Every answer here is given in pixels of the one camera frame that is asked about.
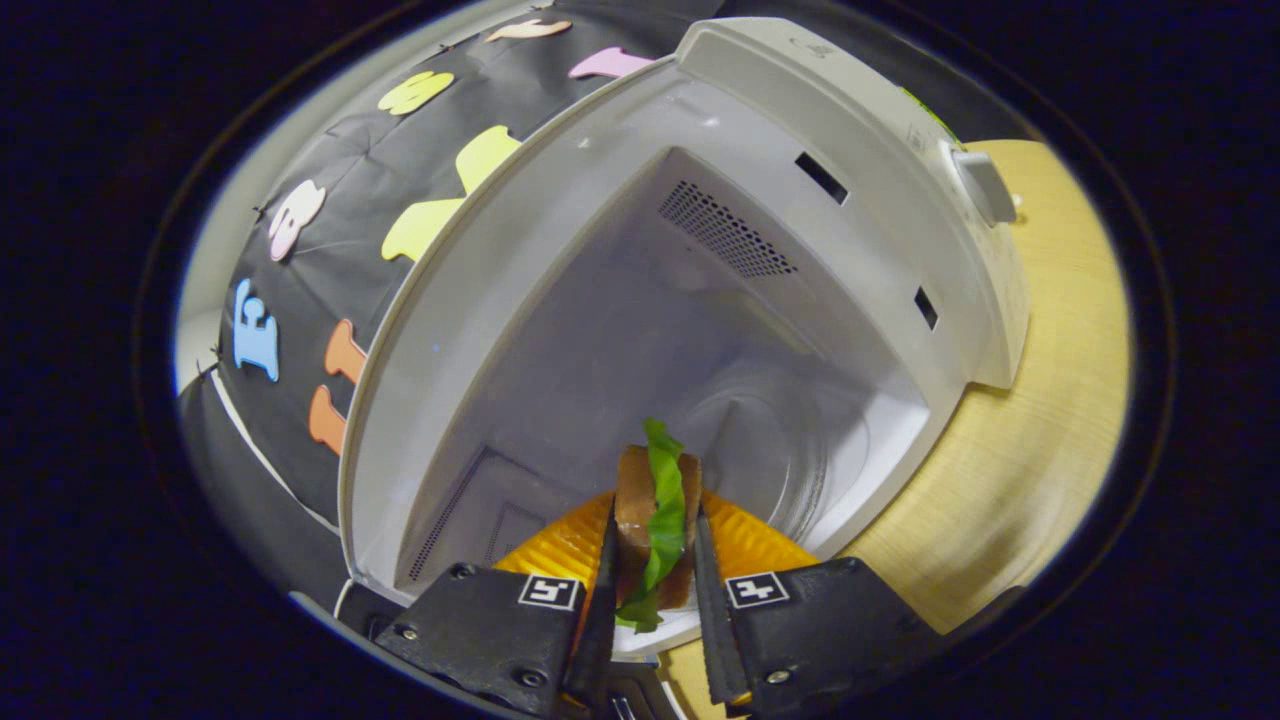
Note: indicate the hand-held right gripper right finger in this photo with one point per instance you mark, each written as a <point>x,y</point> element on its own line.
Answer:
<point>800,630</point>

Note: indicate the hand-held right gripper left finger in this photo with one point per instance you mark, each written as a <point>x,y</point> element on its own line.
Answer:
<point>500,630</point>

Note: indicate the sandwich with lettuce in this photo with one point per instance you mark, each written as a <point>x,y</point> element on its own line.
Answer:
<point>635,500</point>

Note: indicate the white microwave oven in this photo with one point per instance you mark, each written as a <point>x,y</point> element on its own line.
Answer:
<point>600,300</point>

